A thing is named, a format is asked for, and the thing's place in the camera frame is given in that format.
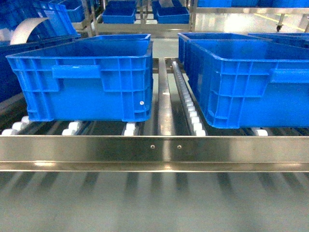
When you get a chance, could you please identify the blue right front bin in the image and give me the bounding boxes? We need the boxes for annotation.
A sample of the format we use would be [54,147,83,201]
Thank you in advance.
[189,40,309,129]

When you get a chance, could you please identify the white roller track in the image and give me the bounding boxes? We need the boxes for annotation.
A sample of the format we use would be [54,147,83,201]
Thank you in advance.
[171,59,208,136]

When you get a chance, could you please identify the blue bin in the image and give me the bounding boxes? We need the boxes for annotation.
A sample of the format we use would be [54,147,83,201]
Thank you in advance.
[189,40,309,129]
[178,32,273,66]
[81,34,151,41]
[7,40,153,122]

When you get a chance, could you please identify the blue left rear bin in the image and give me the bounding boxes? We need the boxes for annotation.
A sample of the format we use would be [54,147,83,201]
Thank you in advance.
[81,34,151,41]

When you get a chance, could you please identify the steel shelf rack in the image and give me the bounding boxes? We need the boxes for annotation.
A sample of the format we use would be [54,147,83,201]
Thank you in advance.
[0,58,309,172]

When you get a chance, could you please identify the blue left front bin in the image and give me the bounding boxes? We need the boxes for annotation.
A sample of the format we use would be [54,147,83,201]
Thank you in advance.
[7,40,153,122]

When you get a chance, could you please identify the blue right rear bin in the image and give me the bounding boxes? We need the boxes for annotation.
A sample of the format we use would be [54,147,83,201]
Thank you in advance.
[178,32,273,66]

